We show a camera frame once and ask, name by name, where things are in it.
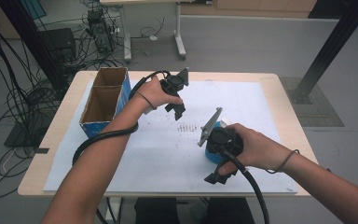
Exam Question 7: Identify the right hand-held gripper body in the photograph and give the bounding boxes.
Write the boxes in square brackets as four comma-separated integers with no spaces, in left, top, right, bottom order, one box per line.
[198,106,245,159]

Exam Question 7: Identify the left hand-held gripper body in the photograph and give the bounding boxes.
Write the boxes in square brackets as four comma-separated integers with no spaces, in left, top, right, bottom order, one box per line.
[158,67,190,100]

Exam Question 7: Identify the blue plastic bottle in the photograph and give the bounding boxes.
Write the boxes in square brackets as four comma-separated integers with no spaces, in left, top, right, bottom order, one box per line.
[204,120,231,166]

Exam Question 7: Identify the person's left hand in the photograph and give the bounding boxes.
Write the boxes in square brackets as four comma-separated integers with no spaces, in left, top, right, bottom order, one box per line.
[133,76,184,115]

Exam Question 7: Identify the person's right hand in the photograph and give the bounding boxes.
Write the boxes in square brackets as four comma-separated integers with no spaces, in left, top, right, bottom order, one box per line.
[218,122,293,176]

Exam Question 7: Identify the black left wrist band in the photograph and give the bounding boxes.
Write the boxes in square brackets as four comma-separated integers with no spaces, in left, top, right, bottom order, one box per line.
[134,91,158,110]

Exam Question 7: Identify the black wrist band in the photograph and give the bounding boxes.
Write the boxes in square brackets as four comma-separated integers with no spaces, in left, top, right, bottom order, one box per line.
[265,148,301,175]
[134,91,158,110]

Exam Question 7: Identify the person's legs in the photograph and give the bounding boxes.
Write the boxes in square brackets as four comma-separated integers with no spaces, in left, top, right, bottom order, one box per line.
[133,197,256,224]

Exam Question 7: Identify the white table mat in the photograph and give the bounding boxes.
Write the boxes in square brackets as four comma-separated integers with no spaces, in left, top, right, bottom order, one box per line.
[42,79,298,194]

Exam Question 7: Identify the black right wrist band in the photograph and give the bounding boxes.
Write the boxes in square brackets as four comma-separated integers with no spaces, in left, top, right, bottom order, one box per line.
[265,148,301,175]

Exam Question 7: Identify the blue cardboard box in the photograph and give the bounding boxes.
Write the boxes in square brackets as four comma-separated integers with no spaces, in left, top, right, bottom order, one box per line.
[78,66,132,139]

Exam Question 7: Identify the computer tower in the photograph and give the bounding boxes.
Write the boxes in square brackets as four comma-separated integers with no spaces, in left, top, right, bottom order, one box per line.
[87,7,117,54]

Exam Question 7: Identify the dark floor mat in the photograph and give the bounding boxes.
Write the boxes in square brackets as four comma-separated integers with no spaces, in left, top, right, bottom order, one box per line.
[279,77,345,128]

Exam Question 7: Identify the black box on floor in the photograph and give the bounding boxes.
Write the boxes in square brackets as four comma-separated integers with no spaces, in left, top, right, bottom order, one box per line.
[38,27,77,63]

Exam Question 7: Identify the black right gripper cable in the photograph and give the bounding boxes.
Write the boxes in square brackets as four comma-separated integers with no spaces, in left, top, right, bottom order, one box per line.
[225,151,270,224]

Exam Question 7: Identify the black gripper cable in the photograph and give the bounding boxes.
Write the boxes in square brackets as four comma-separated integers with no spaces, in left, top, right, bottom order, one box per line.
[72,69,172,166]
[225,151,270,224]

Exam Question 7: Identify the white desk frame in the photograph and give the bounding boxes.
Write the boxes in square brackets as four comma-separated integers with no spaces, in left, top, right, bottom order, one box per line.
[101,0,207,62]

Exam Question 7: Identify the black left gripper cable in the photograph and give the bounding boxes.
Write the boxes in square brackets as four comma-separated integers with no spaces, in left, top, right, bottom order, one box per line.
[72,69,172,166]

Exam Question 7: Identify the black metal post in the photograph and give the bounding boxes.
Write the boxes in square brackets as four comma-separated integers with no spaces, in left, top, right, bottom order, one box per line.
[288,0,358,105]

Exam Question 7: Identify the black cable-wrapped stand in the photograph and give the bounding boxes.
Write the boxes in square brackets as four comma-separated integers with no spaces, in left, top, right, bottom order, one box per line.
[0,0,63,97]

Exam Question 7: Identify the black flat base plate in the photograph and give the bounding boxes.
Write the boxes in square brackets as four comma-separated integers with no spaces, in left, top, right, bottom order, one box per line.
[3,118,54,148]

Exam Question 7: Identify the bundle of black floor cables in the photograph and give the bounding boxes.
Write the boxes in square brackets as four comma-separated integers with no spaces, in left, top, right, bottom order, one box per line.
[0,0,129,200]

